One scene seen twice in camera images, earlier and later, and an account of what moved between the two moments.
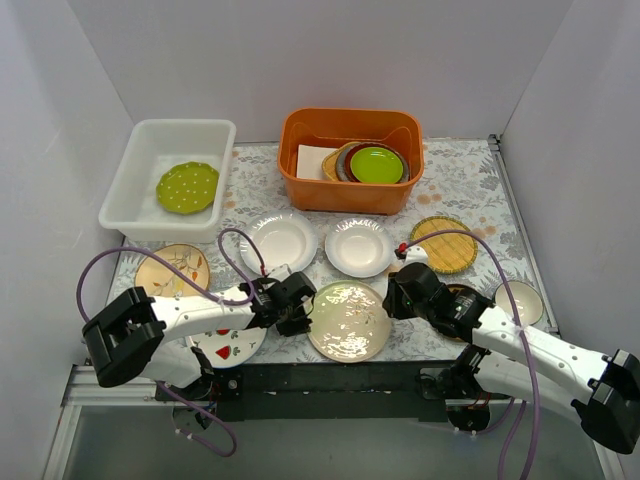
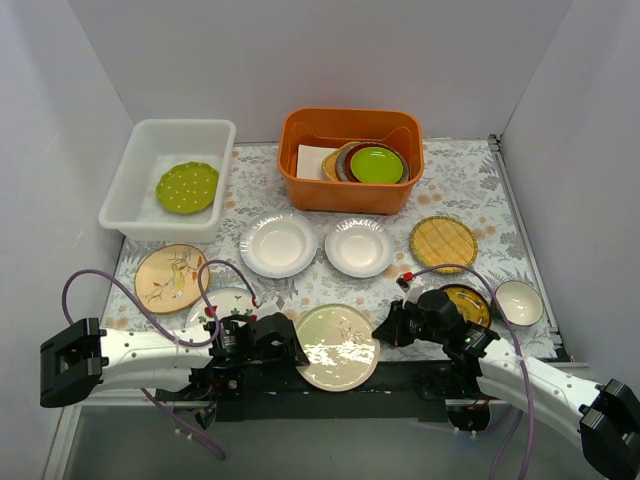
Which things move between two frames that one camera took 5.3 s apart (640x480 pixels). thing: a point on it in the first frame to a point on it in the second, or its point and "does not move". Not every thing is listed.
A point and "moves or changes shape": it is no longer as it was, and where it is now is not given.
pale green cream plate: x=349 y=322 moves or changes shape
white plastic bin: x=172 y=183 does not move
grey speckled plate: x=341 y=162 does not move
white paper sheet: x=309 y=161 does not move
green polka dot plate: x=188 y=187 does not move
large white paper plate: x=283 y=237 does not move
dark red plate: x=350 y=152 does not move
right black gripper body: x=393 y=300 to x=397 y=325
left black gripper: x=298 y=310 to x=282 y=345
